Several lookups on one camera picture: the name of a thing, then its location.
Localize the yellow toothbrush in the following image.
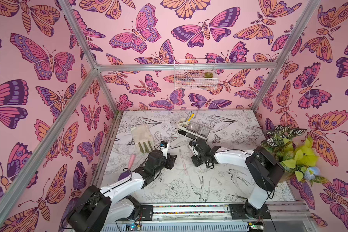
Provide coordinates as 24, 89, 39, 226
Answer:
186, 113, 195, 121

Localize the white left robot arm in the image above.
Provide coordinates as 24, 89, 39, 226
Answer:
61, 149, 177, 232

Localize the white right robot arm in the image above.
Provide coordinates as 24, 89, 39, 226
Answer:
189, 140, 285, 219

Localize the cream toothbrush holder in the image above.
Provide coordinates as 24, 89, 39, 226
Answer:
177, 118, 211, 141

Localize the beige green-fingered glove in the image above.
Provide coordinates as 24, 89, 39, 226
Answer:
130, 124, 154, 154

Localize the pink cylinder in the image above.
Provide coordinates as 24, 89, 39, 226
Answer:
128, 154, 136, 169

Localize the artificial leafy potted plant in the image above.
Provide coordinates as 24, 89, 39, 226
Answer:
262, 126, 329, 185

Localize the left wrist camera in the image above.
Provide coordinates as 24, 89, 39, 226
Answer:
159, 141, 170, 158

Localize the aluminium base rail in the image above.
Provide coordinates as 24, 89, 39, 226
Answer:
66, 201, 320, 232

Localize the white wire basket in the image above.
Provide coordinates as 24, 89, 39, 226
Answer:
172, 63, 218, 91

